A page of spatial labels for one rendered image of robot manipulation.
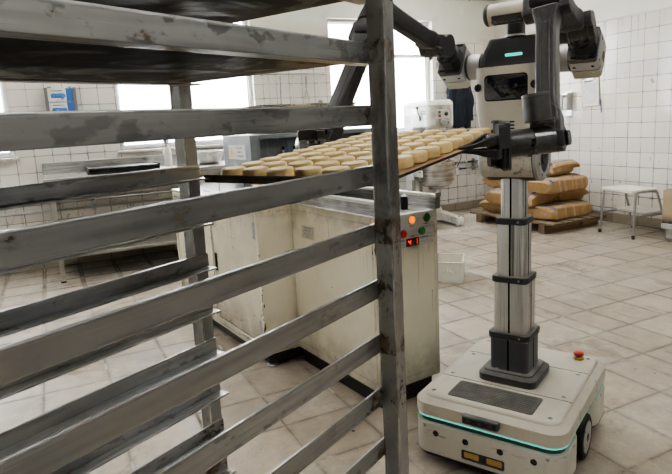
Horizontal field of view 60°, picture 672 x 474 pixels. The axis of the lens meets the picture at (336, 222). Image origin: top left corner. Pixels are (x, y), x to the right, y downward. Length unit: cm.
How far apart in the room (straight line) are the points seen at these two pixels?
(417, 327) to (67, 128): 216
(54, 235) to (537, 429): 172
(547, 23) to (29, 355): 129
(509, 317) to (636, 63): 477
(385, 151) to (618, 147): 597
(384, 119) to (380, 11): 15
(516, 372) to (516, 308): 24
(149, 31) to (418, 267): 202
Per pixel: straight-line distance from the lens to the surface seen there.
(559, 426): 205
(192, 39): 63
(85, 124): 55
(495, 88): 206
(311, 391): 82
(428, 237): 246
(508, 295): 217
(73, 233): 54
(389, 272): 90
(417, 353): 260
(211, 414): 130
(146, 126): 58
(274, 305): 294
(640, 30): 668
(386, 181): 87
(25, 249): 52
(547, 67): 144
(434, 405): 214
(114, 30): 58
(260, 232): 283
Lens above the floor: 123
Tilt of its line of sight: 10 degrees down
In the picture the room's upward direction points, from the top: 3 degrees counter-clockwise
